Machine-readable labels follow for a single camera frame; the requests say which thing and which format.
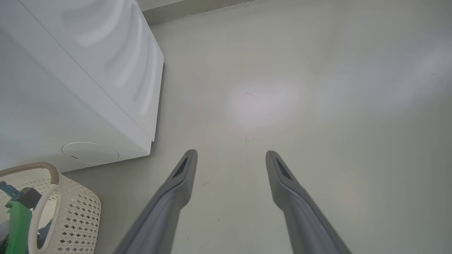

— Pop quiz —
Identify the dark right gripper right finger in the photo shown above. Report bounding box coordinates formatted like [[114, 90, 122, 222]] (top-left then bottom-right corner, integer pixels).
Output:
[[266, 150, 352, 254]]

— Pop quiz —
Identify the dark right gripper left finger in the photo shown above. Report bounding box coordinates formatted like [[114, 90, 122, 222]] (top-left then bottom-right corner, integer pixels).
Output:
[[113, 149, 198, 254]]

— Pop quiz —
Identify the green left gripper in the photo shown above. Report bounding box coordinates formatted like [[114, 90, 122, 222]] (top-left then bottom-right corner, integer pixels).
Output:
[[5, 201, 33, 254]]

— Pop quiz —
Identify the cream perforated laundry basket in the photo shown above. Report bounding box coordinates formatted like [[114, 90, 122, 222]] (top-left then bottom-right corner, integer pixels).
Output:
[[0, 162, 102, 254]]

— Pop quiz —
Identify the white front-load washing machine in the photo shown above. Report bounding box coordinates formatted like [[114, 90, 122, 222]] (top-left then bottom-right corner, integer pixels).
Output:
[[0, 0, 165, 173]]

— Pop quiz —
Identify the round drain filter cover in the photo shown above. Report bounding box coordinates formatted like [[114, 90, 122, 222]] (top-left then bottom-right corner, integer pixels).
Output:
[[62, 142, 120, 164]]

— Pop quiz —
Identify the left camera cable teal plug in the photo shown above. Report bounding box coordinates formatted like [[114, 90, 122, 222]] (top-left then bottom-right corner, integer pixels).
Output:
[[0, 181, 22, 200]]

